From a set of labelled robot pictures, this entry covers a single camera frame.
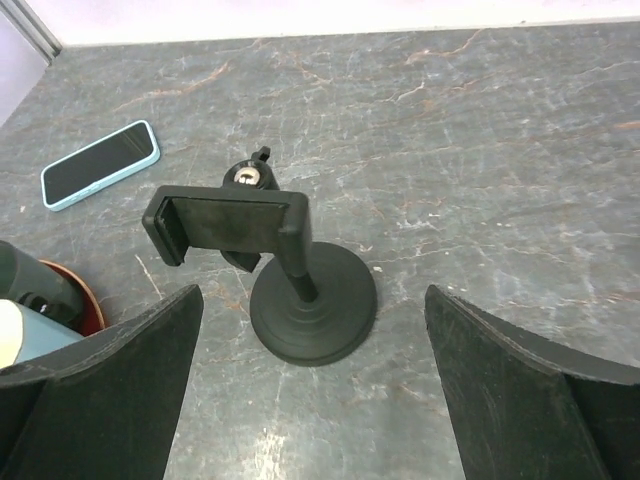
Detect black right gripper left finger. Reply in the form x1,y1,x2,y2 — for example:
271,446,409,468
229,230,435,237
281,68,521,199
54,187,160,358
1,285,204,479

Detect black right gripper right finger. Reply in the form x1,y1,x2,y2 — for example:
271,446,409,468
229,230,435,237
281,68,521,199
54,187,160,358
425,285,639,479

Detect black round-base phone stand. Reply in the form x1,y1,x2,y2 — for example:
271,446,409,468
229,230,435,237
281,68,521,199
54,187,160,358
142,146,378,367

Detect phone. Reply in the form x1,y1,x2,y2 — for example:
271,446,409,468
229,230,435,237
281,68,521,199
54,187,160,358
40,120,161,212

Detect red round tray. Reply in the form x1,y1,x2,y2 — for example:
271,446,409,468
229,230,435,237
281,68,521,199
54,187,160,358
40,259,109,337

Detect light blue cream mug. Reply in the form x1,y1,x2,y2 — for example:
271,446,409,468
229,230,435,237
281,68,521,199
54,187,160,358
0,299,83,368

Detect dark green mug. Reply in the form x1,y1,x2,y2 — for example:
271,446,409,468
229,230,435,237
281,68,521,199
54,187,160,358
1,240,84,333

